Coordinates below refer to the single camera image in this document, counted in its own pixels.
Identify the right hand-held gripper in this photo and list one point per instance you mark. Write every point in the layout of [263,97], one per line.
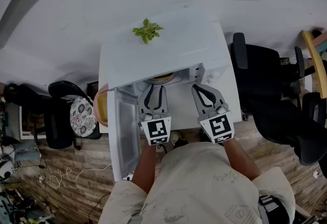
[218,126]

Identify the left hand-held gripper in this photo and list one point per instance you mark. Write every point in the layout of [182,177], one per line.
[157,128]

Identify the yellow food container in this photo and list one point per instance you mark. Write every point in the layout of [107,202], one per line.
[163,78]

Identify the white microwave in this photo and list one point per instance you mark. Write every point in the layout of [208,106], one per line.
[166,57]

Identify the person's right forearm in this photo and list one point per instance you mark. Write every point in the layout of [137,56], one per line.
[241,159]

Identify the person's left forearm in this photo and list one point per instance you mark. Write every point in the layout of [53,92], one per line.
[144,167]

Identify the white table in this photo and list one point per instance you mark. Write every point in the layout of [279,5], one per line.
[178,115]

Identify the person's white left shoe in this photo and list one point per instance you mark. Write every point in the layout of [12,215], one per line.
[176,137]

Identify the person's black trousers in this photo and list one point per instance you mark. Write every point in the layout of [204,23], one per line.
[181,144]

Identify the pink round stool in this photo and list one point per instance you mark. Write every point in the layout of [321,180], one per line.
[97,105]

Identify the black office chair with armrests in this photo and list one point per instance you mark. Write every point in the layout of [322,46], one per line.
[260,70]

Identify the floral patterned seat cushion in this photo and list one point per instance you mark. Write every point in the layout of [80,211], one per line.
[83,115]

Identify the small potted green plant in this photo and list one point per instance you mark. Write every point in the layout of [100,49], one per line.
[146,30]

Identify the grey-backed office chair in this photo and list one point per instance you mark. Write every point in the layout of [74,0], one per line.
[286,126]

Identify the person's cream printed shirt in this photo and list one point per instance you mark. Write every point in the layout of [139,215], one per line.
[204,187]

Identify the black folding chair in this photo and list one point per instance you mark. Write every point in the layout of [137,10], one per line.
[61,121]

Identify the yellow wooden board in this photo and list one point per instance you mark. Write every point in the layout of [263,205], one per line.
[316,64]

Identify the tall black high-back chair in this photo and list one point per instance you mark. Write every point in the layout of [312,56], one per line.
[28,100]

